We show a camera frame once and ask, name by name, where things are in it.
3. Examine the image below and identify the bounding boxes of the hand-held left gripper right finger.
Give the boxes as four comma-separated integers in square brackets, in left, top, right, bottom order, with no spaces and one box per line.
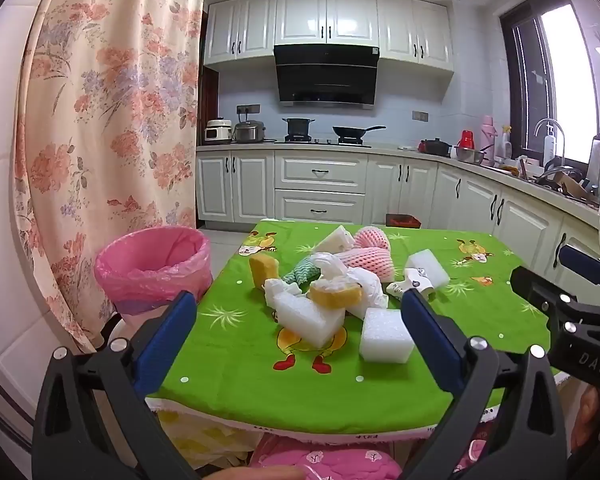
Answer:
[400,289,568,480]

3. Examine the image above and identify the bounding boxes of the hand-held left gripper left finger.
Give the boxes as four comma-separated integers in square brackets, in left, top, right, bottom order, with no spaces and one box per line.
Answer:
[31,290,201,480]

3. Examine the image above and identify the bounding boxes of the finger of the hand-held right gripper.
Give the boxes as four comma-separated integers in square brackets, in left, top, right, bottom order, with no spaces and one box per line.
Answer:
[559,245,600,306]
[510,266,587,319]

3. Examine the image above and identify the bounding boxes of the pink trash bin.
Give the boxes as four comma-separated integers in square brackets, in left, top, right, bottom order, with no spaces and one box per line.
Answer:
[94,226,212,318]

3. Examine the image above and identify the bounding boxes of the pink foam fruit net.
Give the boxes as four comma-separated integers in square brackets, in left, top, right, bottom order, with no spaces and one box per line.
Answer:
[354,226,392,251]
[340,246,396,283]

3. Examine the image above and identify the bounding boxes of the person's right hand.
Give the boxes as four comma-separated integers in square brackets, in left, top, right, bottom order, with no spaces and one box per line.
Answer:
[570,388,600,457]

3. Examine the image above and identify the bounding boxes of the white foam block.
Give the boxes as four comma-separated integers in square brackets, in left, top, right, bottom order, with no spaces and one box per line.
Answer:
[312,225,355,255]
[272,290,348,350]
[405,250,451,291]
[359,308,415,364]

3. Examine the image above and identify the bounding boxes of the green printed tablecloth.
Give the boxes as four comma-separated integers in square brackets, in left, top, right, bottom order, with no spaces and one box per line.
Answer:
[145,218,566,443]

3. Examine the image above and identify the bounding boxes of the brown wooden board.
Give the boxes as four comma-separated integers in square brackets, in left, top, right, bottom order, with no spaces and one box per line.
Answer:
[554,171,600,205]

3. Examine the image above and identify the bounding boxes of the white yellow printed cloth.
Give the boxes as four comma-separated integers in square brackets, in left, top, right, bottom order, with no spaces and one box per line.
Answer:
[150,407,266,471]

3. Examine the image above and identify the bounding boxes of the yellow sponge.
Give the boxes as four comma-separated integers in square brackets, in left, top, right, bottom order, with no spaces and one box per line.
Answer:
[249,253,280,291]
[307,280,363,309]

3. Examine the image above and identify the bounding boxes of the white crumpled plastic bag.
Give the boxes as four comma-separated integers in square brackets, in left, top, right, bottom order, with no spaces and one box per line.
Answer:
[310,252,351,282]

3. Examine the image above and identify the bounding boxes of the steel bowl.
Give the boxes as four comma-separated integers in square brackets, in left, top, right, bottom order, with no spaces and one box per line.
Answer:
[455,146,486,165]

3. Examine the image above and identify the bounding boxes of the green striped cloth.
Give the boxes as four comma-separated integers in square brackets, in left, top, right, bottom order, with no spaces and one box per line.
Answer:
[280,255,321,286]

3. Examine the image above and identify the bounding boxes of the chrome faucet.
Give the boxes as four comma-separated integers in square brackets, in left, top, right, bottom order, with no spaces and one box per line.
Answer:
[534,118,567,161]

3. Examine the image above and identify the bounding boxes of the pink quilted garment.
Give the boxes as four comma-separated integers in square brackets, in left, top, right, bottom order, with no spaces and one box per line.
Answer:
[250,447,403,480]

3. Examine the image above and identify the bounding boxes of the pink thermos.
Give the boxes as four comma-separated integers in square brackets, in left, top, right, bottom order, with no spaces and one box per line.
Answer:
[481,115,496,161]

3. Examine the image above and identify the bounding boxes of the black casserole pot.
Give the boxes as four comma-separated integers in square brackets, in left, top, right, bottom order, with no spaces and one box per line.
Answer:
[418,138,453,157]

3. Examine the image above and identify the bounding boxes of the dark framed window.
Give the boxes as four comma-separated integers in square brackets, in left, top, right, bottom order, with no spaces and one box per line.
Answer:
[499,0,600,168]

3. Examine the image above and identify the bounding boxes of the white lower kitchen cabinets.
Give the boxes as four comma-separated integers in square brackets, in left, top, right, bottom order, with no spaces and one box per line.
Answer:
[196,142,600,301]

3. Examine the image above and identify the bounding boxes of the white kitchen cabinets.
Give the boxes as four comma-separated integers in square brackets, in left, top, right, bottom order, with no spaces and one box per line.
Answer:
[203,0,455,78]
[196,142,600,301]

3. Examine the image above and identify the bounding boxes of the white rice cooker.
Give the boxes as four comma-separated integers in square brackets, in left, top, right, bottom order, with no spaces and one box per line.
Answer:
[203,118,232,145]

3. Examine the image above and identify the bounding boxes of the black frying pan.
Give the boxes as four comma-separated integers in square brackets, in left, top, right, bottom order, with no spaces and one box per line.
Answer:
[332,125,387,142]

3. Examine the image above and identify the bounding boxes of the gas stove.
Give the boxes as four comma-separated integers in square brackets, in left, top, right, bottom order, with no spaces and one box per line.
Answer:
[275,137,373,149]

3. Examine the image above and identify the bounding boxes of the silver pressure cooker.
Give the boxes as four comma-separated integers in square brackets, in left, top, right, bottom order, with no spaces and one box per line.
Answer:
[232,120,267,143]

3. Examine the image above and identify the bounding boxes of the brown glass door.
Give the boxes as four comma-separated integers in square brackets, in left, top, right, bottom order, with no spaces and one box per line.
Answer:
[200,67,220,148]

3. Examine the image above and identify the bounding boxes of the floral curtain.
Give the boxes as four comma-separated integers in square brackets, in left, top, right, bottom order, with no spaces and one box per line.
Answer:
[12,0,208,353]

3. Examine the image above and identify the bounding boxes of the black cooking pot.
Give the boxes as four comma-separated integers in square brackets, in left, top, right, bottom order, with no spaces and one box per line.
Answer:
[282,117,316,142]

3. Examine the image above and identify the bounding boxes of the black range hood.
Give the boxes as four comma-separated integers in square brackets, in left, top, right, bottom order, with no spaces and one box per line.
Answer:
[273,45,381,110]

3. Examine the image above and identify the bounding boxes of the white upper kitchen cabinets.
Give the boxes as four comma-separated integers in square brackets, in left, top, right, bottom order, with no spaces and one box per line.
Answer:
[203,0,455,78]

